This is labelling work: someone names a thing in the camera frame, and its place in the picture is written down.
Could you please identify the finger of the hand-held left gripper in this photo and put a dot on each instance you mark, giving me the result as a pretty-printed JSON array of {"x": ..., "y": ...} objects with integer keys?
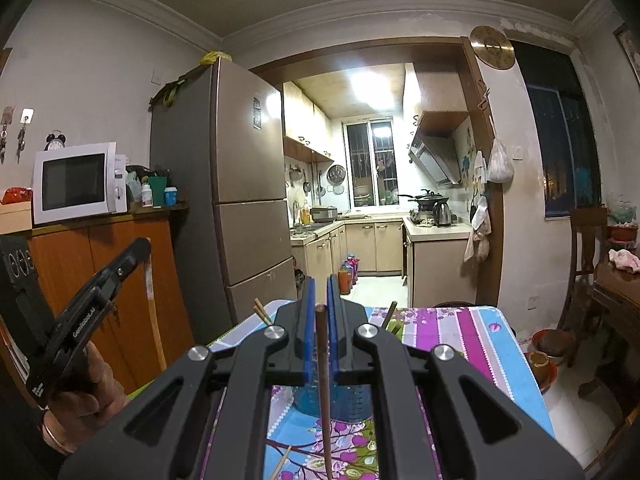
[{"x": 127, "y": 260}]

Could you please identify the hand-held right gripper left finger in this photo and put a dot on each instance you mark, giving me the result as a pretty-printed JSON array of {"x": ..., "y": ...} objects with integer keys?
[{"x": 308, "y": 330}]

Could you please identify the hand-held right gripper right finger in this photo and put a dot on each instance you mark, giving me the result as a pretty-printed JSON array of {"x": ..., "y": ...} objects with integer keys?
[{"x": 334, "y": 330}]

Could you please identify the blue perforated utensil holder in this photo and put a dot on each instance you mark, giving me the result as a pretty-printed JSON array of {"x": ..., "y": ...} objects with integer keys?
[{"x": 350, "y": 402}]

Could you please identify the dark brown chopstick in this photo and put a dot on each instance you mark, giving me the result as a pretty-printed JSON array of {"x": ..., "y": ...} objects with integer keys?
[{"x": 325, "y": 410}]

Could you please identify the person's left forearm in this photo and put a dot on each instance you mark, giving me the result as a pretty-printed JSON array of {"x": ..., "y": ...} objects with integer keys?
[{"x": 27, "y": 455}]

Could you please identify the person's left hand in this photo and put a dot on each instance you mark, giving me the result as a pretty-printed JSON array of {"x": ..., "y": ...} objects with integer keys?
[{"x": 95, "y": 400}]

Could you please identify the orange bottle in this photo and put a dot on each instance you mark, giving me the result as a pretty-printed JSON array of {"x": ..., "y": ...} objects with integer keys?
[{"x": 344, "y": 282}]

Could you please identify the bamboo chopstick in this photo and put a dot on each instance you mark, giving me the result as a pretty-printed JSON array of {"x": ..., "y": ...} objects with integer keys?
[
  {"x": 281, "y": 462},
  {"x": 265, "y": 307}
]

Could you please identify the orange wooden cabinet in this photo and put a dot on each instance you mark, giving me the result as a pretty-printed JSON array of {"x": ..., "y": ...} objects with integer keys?
[{"x": 125, "y": 310}]

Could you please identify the red bottle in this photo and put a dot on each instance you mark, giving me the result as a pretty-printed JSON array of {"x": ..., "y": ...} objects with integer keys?
[{"x": 353, "y": 267}]

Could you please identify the white bottle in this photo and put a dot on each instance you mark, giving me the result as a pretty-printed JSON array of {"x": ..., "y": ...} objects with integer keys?
[{"x": 146, "y": 195}]

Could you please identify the green cup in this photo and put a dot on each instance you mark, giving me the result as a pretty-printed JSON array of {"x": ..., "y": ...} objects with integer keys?
[{"x": 157, "y": 190}]

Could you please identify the kitchen base cabinets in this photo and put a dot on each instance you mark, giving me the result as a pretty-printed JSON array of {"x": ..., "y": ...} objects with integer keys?
[{"x": 370, "y": 247}]

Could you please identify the white microwave oven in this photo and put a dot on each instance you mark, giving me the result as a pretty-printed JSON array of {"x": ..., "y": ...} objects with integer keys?
[{"x": 75, "y": 185}]

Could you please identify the floral striped tablecloth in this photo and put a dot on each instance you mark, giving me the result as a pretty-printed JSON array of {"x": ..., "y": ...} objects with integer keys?
[{"x": 450, "y": 330}]

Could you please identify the steel cooking pot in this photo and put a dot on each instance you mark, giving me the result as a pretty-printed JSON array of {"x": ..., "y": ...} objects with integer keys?
[{"x": 324, "y": 214}]

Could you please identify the beige box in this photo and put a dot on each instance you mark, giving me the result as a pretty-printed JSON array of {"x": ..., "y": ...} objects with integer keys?
[{"x": 15, "y": 212}]

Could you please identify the red packet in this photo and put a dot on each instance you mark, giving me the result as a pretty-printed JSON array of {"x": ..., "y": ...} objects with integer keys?
[{"x": 15, "y": 194}]

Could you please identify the black alarm clock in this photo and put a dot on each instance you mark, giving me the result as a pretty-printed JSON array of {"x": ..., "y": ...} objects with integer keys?
[{"x": 55, "y": 141}]

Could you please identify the grey refrigerator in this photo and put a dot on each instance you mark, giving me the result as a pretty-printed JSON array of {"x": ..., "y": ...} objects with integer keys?
[{"x": 240, "y": 170}]

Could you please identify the hanging steel colander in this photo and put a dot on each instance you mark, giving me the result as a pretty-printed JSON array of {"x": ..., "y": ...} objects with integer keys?
[{"x": 336, "y": 175}]

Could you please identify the steel kettle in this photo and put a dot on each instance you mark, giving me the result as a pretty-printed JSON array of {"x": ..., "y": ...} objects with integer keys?
[{"x": 442, "y": 214}]

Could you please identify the hanging key bunch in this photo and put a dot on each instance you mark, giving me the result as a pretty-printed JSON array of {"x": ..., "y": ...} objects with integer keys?
[
  {"x": 20, "y": 139},
  {"x": 4, "y": 135}
]

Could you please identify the black wok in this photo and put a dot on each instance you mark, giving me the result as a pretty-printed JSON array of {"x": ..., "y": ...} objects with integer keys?
[{"x": 425, "y": 196}]

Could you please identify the hanging towels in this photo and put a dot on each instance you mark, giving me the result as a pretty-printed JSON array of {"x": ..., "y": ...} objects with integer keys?
[{"x": 477, "y": 235}]

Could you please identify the kitchen window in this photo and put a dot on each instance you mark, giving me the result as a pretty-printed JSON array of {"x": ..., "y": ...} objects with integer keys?
[{"x": 370, "y": 160}]

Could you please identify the refrigerator door label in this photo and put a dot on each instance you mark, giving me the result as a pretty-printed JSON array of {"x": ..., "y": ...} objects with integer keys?
[{"x": 256, "y": 112}]

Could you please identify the steel range hood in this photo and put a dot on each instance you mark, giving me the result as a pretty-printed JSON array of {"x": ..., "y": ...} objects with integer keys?
[{"x": 435, "y": 160}]

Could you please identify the red basin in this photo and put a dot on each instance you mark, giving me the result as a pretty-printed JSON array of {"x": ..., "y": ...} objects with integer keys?
[{"x": 547, "y": 357}]

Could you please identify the yellow bag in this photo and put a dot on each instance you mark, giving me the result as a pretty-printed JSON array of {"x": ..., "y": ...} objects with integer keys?
[{"x": 215, "y": 57}]

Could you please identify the white hanging plastic bag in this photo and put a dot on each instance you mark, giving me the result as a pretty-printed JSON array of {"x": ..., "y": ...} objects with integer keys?
[{"x": 500, "y": 165}]

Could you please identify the wooden chair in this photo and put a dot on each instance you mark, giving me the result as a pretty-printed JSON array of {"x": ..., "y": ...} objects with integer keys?
[{"x": 585, "y": 240}]

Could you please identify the dark wooden side table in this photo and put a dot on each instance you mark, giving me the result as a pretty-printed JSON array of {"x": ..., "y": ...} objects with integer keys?
[{"x": 617, "y": 310}]

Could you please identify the dark night window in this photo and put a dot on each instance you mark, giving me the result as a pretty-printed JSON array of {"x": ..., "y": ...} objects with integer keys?
[{"x": 560, "y": 135}]

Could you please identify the pink cloth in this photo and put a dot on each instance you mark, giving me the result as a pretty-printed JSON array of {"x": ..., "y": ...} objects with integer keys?
[{"x": 625, "y": 260}]

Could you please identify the potted plant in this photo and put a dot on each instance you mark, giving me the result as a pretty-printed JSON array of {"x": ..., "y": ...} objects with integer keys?
[{"x": 622, "y": 215}]

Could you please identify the white wall hook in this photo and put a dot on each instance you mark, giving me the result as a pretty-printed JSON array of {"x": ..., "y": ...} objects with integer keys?
[{"x": 27, "y": 115}]

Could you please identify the white wall switch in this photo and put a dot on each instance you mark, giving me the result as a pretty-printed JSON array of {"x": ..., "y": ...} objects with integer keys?
[
  {"x": 155, "y": 78},
  {"x": 516, "y": 152}
]

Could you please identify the white wall outlet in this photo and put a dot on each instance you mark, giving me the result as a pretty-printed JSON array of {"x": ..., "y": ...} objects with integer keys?
[{"x": 533, "y": 302}]

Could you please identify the kitchen wall cabinets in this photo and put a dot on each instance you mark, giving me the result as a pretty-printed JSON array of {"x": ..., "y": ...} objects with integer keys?
[{"x": 305, "y": 125}]

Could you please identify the gold wall clock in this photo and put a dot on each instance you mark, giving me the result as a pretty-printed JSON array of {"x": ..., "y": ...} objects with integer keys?
[{"x": 491, "y": 47}]

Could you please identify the framed wall picture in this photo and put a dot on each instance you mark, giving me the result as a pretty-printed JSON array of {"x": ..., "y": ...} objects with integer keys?
[{"x": 630, "y": 55}]

